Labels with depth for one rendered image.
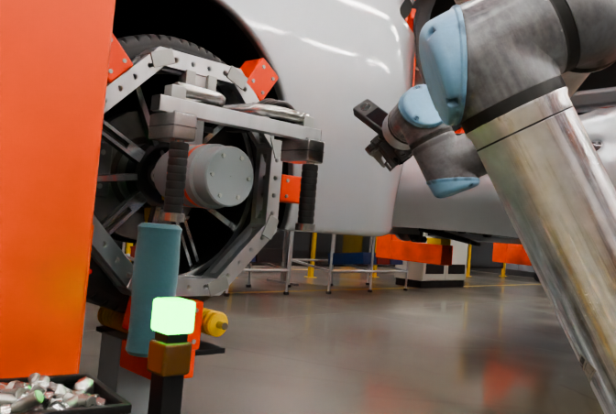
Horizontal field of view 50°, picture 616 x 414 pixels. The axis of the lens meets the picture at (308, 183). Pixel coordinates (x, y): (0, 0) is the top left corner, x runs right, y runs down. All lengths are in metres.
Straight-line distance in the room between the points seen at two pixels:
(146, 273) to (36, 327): 0.46
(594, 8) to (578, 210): 0.21
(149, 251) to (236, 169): 0.25
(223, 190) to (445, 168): 0.45
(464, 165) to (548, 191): 0.58
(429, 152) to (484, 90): 0.58
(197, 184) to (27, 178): 0.56
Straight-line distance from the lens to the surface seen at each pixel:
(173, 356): 0.83
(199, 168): 1.38
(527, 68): 0.71
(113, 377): 1.68
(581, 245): 0.72
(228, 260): 1.61
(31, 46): 0.91
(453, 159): 1.27
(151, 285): 1.34
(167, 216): 1.23
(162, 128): 1.26
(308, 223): 1.44
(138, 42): 1.57
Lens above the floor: 0.77
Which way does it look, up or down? 3 degrees up
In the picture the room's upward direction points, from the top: 5 degrees clockwise
